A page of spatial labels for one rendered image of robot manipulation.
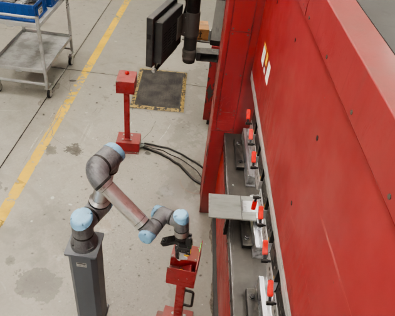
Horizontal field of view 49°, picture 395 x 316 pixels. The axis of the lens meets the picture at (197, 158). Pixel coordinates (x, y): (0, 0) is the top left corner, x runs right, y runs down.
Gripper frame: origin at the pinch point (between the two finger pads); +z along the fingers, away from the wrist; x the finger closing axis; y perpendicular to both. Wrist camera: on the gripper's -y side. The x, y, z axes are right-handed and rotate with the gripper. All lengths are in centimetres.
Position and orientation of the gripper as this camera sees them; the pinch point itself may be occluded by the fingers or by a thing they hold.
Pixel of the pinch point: (178, 258)
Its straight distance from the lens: 238.3
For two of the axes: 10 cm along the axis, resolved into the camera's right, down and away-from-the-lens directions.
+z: -0.1, 7.7, 6.4
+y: 9.8, 1.2, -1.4
